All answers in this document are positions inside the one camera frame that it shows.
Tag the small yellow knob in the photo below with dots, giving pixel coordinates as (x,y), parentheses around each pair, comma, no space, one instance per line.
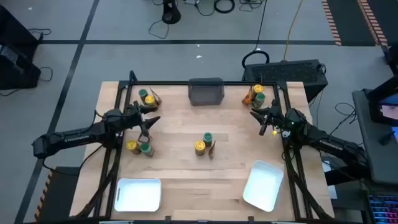
(274,133)

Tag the grey desk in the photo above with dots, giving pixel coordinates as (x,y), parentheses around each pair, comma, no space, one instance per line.
(376,155)

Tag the backlit keyboard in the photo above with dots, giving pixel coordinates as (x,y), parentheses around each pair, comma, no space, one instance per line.
(384,208)

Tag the black monitor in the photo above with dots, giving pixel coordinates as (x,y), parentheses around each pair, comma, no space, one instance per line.
(385,105)

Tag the black equipment case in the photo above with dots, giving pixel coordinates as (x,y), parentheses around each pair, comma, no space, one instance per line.
(17,73)
(15,31)

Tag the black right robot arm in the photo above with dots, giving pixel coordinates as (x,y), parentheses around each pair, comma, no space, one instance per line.
(326,141)

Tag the black mat orange striped edge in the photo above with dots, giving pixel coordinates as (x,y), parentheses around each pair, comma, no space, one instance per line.
(351,21)
(62,193)

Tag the white plastic bin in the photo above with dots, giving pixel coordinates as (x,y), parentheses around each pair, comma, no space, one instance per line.
(263,186)
(138,195)

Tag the black stand base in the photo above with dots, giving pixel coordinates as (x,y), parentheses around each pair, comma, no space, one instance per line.
(171,12)

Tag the yellow lid spice jar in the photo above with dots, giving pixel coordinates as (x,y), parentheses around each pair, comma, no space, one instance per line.
(132,145)
(150,99)
(258,89)
(200,146)

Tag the dark grey plastic bin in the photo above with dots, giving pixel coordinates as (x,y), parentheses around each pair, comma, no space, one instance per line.
(206,91)

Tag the small black desk device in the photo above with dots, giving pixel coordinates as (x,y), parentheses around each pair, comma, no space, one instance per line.
(387,138)

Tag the brown spice packet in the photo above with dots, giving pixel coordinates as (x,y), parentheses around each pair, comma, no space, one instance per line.
(157,98)
(146,140)
(212,152)

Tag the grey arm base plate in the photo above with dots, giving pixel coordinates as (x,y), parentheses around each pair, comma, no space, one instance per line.
(285,133)

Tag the orange spice packet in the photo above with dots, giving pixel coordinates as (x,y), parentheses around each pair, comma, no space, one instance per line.
(247,99)

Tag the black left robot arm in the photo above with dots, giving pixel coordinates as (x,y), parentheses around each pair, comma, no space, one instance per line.
(77,135)

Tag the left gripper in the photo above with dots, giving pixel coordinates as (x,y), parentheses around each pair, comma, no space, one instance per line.
(133,116)

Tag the green lid spice jar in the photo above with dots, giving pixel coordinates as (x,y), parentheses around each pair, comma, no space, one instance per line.
(145,149)
(208,137)
(259,99)
(143,93)

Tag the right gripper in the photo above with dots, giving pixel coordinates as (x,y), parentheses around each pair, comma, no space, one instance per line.
(276,118)

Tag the black aluminium table frame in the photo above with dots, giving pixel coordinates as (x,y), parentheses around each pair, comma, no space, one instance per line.
(161,83)

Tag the black perforated computer case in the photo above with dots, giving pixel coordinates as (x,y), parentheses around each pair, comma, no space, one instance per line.
(286,73)

